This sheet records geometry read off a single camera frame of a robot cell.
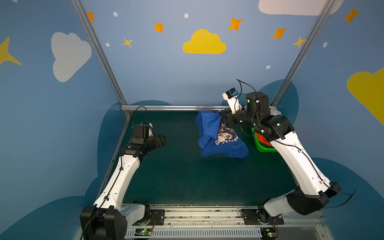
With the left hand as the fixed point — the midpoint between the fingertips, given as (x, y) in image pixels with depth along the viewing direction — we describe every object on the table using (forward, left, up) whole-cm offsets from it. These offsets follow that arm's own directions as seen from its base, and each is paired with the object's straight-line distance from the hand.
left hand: (162, 138), depth 80 cm
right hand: (+2, -30, +20) cm, 36 cm away
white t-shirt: (+30, -74, -6) cm, 80 cm away
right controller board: (-40, -54, -22) cm, 71 cm away
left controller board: (-40, +7, -22) cm, 46 cm away
